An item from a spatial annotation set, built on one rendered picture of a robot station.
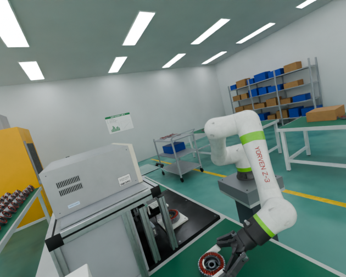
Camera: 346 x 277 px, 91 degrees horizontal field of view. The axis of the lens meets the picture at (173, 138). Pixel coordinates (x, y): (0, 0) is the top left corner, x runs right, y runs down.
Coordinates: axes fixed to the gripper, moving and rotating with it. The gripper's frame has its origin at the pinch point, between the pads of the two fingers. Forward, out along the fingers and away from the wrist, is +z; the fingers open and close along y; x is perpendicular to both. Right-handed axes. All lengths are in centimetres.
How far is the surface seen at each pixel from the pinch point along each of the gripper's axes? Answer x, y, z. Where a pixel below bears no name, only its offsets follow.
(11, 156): -221, -243, 255
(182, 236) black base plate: -6.1, -20.0, 10.8
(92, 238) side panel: -43.5, 4.9, 23.1
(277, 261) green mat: 14.4, 1.5, -20.9
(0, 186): -192, -226, 302
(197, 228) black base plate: -1.9, -23.5, 3.5
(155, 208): -25.1, -27.8, 13.8
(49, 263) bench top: -45, -23, 83
